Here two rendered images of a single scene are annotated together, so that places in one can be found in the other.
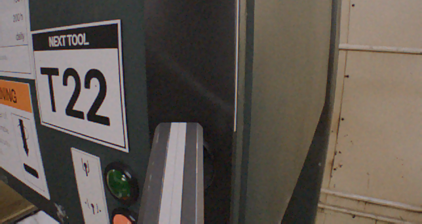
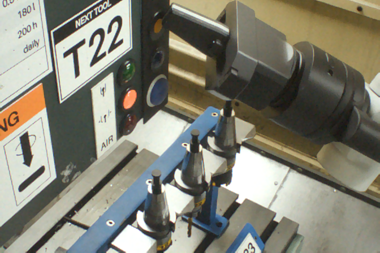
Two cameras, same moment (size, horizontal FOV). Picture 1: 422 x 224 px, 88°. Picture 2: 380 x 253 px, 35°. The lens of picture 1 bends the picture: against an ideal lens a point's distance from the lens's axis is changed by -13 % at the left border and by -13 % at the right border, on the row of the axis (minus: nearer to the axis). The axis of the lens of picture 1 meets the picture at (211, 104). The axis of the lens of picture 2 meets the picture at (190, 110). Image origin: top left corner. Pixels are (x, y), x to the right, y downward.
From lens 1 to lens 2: 57 cm
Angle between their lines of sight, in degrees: 79
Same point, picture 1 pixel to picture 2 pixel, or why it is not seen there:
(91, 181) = (106, 96)
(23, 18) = (37, 25)
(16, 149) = (7, 183)
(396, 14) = not seen: outside the picture
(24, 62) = (38, 66)
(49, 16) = (72, 5)
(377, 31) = not seen: outside the picture
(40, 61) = (64, 47)
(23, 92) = (33, 98)
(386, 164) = not seen: outside the picture
